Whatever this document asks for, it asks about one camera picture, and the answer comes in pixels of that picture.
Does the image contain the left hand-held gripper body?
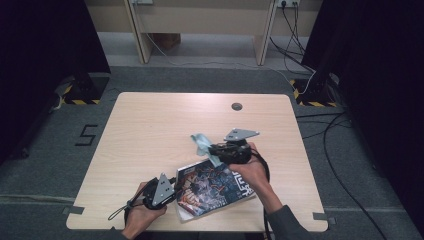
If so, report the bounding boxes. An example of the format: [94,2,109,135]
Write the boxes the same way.
[143,172,178,211]

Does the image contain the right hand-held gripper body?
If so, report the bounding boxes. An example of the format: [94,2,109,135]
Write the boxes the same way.
[216,128,261,165]

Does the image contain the light blue face mask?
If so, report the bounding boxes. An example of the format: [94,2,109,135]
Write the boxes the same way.
[190,133,223,168]

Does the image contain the dark illustrated magazine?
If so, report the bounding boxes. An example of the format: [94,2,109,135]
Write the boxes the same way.
[174,158,257,224]

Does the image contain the person's right hand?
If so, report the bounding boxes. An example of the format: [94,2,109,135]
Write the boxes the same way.
[237,142,274,202]

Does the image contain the person's left hand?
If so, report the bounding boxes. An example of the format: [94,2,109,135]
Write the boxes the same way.
[122,181,168,239]

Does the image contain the grey tape piece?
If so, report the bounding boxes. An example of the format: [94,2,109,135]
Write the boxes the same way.
[61,205,85,216]
[313,212,337,225]

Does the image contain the black stand base striped tape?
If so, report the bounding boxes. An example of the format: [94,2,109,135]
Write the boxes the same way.
[61,73,111,106]
[289,74,341,108]

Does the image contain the brown cardboard box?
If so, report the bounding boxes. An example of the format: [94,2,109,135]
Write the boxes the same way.
[151,33,182,51]

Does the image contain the beige wooden desk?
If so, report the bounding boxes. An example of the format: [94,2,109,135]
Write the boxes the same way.
[124,0,279,67]

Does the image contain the black curtain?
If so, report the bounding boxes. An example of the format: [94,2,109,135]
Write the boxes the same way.
[0,0,111,164]
[301,0,424,231]

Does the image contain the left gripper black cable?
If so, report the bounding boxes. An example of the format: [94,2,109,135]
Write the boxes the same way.
[124,181,151,221]

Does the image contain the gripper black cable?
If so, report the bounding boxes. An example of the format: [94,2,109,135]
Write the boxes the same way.
[124,181,151,221]
[249,149,271,240]

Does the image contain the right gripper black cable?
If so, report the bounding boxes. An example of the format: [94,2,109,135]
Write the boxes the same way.
[249,149,271,240]

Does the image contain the black cable tie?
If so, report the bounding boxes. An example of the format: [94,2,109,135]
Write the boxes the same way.
[107,205,129,221]

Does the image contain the long white cable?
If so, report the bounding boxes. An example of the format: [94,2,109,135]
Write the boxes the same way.
[145,32,296,87]

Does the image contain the thin black floor cables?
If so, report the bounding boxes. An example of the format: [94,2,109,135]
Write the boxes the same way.
[295,112,353,140]

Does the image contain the long black floor cable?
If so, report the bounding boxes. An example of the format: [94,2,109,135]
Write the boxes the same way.
[322,112,389,240]

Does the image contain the short white cable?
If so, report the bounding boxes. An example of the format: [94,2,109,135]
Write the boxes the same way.
[301,69,318,95]

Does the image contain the bundle of black power cables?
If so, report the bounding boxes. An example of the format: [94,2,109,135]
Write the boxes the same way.
[269,2,317,75]

